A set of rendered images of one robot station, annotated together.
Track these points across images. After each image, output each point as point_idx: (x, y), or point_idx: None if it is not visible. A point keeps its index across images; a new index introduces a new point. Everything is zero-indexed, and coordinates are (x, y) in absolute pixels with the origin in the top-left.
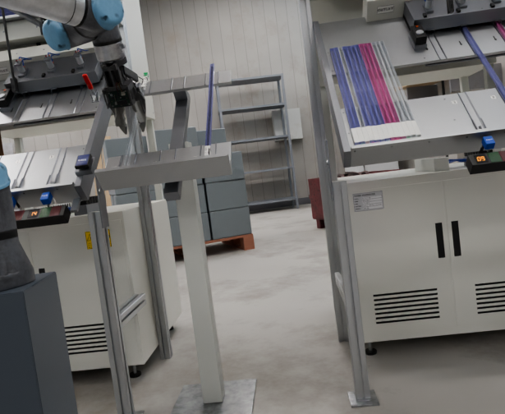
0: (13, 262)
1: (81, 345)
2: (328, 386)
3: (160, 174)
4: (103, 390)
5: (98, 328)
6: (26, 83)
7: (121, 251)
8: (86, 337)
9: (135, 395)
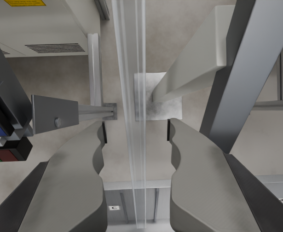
0: None
1: (47, 50)
2: None
3: None
4: (77, 68)
5: (58, 45)
6: None
7: (61, 9)
8: (49, 48)
9: (102, 79)
